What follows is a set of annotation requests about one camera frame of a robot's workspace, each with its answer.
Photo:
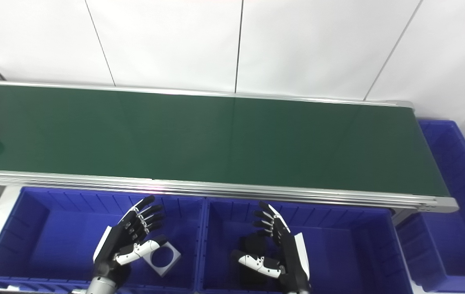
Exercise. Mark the green conveyor belt aluminium frame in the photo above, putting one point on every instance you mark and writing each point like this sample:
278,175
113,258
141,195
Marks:
216,139

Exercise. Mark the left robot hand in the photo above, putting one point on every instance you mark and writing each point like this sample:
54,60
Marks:
114,245

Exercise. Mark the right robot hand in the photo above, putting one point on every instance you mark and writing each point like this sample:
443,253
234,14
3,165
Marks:
291,253

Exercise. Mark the blue plastic bin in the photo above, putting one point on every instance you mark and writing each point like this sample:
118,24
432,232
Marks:
346,253
452,245
52,241

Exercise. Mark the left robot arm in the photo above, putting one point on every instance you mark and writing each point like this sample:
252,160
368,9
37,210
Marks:
101,286

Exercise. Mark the black cylinder part square base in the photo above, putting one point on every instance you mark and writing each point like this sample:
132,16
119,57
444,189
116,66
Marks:
253,244

